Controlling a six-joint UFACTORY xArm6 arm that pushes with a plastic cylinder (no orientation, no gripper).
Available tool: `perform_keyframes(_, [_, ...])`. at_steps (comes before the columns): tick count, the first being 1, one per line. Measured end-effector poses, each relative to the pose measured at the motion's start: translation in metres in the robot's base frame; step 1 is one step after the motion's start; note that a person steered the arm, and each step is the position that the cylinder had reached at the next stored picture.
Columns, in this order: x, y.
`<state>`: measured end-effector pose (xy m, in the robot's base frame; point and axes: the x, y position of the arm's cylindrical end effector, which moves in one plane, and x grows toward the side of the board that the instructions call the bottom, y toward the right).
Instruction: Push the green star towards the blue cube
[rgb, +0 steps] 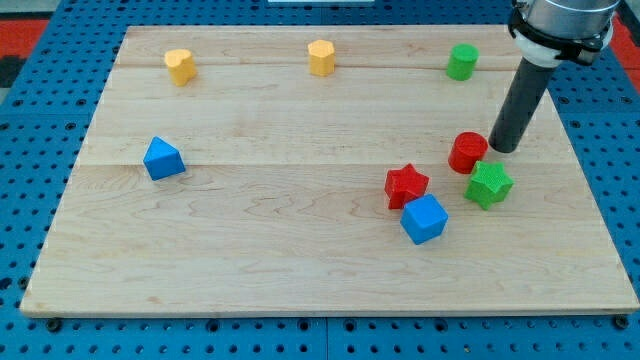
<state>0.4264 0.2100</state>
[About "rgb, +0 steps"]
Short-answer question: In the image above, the red star block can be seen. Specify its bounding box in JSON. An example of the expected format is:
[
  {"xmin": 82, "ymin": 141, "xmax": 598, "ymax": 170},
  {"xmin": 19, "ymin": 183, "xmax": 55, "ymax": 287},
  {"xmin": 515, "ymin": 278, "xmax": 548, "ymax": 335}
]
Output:
[{"xmin": 384, "ymin": 163, "xmax": 430, "ymax": 210}]

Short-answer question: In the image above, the yellow hexagon block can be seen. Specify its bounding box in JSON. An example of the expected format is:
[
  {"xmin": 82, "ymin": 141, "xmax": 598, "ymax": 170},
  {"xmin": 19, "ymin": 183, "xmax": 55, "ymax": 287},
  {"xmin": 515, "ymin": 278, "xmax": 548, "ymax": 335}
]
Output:
[{"xmin": 307, "ymin": 39, "xmax": 336, "ymax": 77}]

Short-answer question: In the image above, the green star block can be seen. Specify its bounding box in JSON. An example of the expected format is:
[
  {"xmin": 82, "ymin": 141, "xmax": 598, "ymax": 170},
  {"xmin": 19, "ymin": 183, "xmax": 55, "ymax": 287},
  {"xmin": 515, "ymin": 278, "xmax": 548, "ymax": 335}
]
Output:
[{"xmin": 464, "ymin": 161, "xmax": 515, "ymax": 210}]

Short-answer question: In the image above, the blue cube block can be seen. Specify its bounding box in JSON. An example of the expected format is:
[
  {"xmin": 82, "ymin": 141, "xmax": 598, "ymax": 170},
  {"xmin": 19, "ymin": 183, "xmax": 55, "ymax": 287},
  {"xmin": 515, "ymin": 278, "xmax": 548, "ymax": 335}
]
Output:
[{"xmin": 400, "ymin": 194, "xmax": 449, "ymax": 245}]

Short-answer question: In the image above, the red cylinder block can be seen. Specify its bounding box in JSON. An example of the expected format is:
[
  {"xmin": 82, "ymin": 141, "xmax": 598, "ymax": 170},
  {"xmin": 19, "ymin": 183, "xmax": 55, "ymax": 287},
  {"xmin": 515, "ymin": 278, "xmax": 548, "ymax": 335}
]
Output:
[{"xmin": 448, "ymin": 132, "xmax": 489, "ymax": 174}]

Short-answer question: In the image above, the green cylinder block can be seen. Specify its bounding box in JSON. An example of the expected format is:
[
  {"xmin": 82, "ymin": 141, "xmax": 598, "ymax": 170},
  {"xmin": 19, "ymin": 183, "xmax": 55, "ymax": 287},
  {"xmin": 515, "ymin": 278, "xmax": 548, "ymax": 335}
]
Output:
[{"xmin": 445, "ymin": 43, "xmax": 479, "ymax": 81}]

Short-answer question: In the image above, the wooden board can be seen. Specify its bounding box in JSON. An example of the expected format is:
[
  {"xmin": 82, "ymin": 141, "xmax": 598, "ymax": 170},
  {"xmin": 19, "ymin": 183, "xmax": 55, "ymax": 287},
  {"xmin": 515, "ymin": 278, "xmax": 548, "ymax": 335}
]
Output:
[{"xmin": 20, "ymin": 25, "xmax": 639, "ymax": 318}]

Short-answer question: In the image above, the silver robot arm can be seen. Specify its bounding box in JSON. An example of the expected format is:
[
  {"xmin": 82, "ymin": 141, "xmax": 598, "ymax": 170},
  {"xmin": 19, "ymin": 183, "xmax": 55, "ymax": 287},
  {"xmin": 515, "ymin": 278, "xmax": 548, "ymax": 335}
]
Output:
[{"xmin": 489, "ymin": 0, "xmax": 620, "ymax": 153}]

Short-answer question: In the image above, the blue triangular prism block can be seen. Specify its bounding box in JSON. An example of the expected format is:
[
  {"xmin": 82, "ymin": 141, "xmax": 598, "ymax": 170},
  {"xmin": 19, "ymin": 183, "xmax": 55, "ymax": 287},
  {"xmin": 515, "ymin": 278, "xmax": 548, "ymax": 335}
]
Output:
[{"xmin": 143, "ymin": 137, "xmax": 186, "ymax": 181}]

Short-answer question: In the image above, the yellow heart block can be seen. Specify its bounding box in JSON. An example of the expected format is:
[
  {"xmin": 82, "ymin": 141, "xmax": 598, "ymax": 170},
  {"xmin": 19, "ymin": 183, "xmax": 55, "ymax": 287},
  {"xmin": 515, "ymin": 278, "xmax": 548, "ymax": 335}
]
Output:
[{"xmin": 164, "ymin": 49, "xmax": 197, "ymax": 87}]

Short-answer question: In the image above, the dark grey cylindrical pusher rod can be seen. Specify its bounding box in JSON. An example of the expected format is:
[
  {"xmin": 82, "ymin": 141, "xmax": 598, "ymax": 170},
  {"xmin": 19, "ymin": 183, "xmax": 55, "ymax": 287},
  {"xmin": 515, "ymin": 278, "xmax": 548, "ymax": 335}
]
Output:
[{"xmin": 488, "ymin": 58, "xmax": 555, "ymax": 153}]

